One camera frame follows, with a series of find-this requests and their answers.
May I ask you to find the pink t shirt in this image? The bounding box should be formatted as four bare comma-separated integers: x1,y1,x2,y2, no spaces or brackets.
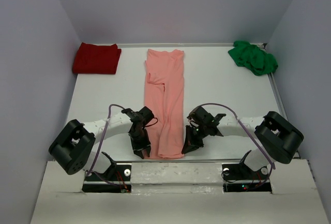
144,49,184,160

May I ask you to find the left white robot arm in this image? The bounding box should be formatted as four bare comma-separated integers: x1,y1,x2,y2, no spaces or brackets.
49,107,155,181

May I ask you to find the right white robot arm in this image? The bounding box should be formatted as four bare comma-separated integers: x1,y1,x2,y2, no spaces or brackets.
182,104,304,183

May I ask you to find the crumpled green t shirt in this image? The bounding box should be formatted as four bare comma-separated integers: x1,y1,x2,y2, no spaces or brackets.
228,40,278,76

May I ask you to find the folded red t shirt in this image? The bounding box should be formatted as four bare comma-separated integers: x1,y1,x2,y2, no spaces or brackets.
72,42,122,74

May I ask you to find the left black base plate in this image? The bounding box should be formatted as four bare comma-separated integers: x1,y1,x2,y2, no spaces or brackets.
82,163,131,193

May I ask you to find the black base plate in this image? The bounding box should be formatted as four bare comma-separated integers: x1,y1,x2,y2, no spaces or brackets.
221,163,272,193
82,163,131,193

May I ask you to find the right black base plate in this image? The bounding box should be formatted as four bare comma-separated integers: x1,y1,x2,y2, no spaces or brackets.
221,163,272,193

